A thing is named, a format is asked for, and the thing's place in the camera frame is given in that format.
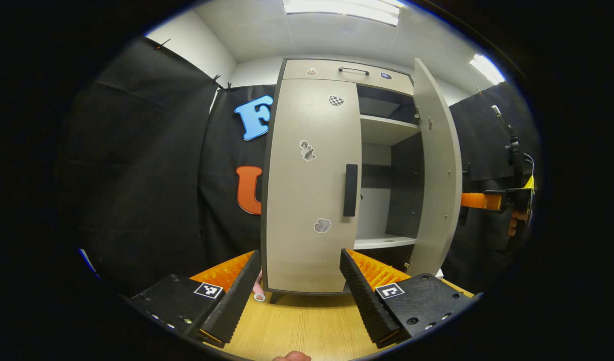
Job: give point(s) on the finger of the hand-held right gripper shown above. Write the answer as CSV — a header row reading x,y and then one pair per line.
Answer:
x,y
479,200

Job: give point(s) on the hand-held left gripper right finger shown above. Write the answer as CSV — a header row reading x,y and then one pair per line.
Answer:
x,y
367,301

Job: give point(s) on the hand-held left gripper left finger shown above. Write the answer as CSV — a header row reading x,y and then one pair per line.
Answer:
x,y
236,301

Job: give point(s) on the beige cabinet door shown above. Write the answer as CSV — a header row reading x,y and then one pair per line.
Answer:
x,y
437,190
306,200

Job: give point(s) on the beige double-door shoe cabinet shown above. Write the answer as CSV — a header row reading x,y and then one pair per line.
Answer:
x,y
387,131

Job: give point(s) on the small pink charm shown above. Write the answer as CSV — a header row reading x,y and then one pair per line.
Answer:
x,y
259,288

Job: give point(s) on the long ceiling light panel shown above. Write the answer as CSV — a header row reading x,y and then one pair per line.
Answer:
x,y
342,10
487,69

